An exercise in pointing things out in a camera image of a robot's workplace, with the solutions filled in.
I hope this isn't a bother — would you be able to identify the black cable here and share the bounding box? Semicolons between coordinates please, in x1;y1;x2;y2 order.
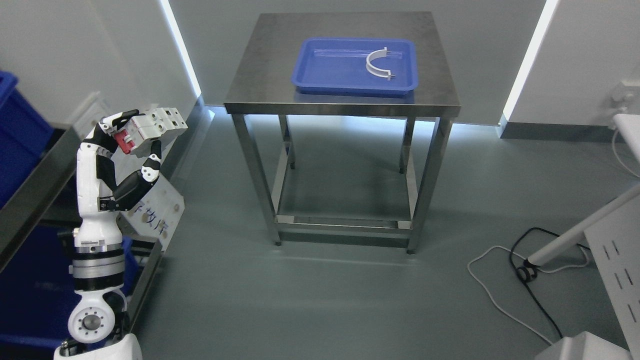
509;227;592;341

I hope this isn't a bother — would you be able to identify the stainless steel table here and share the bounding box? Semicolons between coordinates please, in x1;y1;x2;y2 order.
224;11;461;255

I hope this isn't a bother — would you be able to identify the white metal stand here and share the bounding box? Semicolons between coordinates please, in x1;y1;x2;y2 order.
517;114;640;360

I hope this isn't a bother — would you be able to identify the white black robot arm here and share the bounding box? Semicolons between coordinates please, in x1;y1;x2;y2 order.
54;243;143;360

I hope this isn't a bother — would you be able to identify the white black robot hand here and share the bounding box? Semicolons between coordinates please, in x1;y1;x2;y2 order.
74;109;162;254

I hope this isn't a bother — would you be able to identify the white wall power adapter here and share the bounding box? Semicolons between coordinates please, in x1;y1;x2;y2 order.
610;79;640;116

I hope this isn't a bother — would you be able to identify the blue plastic tray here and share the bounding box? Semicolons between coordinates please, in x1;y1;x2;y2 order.
291;37;419;98

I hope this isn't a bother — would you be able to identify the white labelled plastic box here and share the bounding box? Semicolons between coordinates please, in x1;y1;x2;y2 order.
116;174;185;251

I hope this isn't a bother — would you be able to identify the white cable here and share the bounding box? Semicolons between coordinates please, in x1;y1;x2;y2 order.
467;245;591;346

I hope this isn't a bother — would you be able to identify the blue plastic storage bin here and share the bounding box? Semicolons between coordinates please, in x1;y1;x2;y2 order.
0;71;54;207

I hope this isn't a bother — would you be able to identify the white curved pipe clamp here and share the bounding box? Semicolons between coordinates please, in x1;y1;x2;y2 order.
365;47;396;81

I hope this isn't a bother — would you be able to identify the white circuit breaker red switch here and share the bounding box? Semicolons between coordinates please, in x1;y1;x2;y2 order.
113;107;188;158

